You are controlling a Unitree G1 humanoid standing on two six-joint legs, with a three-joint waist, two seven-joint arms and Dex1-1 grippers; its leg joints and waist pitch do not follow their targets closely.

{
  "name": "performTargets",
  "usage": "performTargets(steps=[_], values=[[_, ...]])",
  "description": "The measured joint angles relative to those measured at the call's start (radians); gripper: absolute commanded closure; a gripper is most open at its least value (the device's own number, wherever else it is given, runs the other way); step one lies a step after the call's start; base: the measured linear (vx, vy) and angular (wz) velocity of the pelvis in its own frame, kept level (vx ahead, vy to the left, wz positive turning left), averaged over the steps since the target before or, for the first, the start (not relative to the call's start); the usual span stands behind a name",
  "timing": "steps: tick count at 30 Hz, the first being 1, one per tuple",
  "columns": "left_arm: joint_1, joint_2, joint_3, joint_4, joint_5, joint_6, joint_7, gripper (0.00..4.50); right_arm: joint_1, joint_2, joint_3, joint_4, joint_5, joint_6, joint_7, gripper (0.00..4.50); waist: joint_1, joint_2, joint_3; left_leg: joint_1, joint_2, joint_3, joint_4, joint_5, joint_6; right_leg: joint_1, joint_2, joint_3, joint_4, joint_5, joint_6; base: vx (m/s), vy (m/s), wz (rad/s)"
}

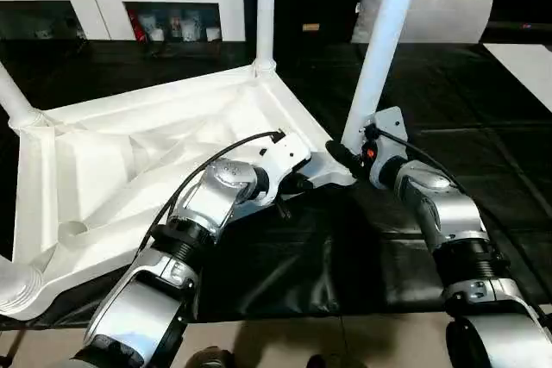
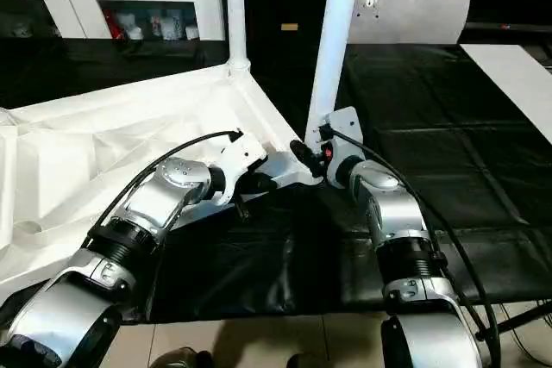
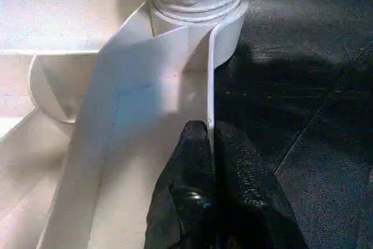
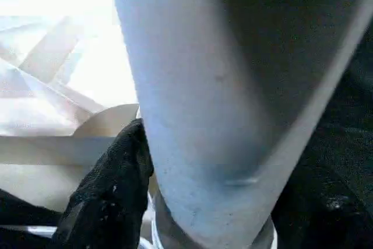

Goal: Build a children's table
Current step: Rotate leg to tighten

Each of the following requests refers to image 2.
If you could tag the white plastic table leg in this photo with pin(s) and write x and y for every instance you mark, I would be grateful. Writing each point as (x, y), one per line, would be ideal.
(335, 40)
(235, 10)

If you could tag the white plastic table top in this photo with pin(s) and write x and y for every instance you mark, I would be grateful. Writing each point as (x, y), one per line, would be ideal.
(86, 144)

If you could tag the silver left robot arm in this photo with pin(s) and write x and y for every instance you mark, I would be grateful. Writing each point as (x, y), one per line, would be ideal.
(129, 239)

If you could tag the black work mat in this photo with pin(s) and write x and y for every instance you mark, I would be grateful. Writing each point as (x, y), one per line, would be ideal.
(414, 127)

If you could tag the small yellow label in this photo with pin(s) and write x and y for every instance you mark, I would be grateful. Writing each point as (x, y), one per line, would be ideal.
(290, 27)

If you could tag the white mug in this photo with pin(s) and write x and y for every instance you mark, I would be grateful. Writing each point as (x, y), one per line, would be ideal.
(191, 32)

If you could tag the grey cushion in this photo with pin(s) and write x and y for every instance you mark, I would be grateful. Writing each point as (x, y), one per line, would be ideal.
(414, 10)

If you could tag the white sheet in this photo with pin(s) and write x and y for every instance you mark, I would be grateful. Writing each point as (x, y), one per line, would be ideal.
(517, 71)

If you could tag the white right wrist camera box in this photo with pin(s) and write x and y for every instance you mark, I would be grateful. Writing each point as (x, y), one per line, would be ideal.
(341, 131)

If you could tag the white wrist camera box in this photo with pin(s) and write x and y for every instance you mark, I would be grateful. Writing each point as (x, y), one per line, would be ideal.
(237, 154)
(341, 131)

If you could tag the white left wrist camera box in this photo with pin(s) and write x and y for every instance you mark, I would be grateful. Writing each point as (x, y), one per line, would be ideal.
(237, 154)

